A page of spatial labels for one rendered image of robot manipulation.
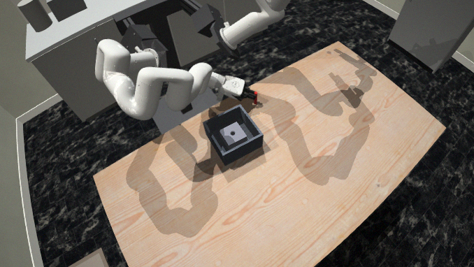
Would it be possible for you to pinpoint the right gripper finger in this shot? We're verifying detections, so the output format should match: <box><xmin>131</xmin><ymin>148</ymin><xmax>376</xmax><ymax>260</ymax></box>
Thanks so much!
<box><xmin>243</xmin><ymin>82</ymin><xmax>255</xmax><ymax>94</ymax></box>
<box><xmin>232</xmin><ymin>92</ymin><xmax>257</xmax><ymax>101</ymax></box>

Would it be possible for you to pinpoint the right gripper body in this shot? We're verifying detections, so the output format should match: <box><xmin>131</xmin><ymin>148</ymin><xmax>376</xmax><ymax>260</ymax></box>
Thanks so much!
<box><xmin>220</xmin><ymin>75</ymin><xmax>245</xmax><ymax>99</ymax></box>

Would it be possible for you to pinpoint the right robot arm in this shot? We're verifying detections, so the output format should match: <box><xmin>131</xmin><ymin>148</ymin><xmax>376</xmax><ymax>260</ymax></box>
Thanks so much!
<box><xmin>95</xmin><ymin>39</ymin><xmax>224</xmax><ymax>120</ymax></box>

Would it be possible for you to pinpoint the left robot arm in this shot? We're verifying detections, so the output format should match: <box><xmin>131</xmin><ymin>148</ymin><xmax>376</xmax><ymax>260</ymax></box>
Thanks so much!
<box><xmin>220</xmin><ymin>0</ymin><xmax>291</xmax><ymax>50</ymax></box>

